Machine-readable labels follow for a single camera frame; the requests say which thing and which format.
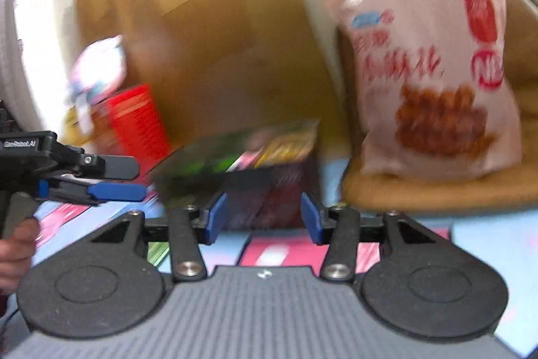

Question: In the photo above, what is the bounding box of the person's left hand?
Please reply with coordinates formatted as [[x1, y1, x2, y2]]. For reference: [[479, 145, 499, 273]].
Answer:
[[0, 217, 40, 295]]

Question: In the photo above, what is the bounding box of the red snack box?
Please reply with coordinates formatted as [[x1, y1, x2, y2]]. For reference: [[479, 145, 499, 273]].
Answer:
[[91, 84, 171, 180]]

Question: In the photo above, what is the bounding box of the yellow duck plush toy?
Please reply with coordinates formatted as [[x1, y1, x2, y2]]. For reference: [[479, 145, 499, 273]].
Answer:
[[60, 106, 94, 150]]

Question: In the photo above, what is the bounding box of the dark green-topped storage box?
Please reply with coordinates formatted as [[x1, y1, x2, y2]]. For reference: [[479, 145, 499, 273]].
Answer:
[[150, 119, 321, 230]]

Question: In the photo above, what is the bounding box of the pink blue plush toy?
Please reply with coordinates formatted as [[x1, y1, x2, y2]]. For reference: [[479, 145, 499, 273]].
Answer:
[[69, 36, 127, 105]]

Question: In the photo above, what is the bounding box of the pink fried dough snack bag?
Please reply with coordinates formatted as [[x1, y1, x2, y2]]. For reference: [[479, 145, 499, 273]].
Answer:
[[325, 0, 522, 180]]

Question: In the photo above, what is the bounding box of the brown cardboard box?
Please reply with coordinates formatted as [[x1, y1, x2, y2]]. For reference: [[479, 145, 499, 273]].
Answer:
[[75, 0, 347, 147]]

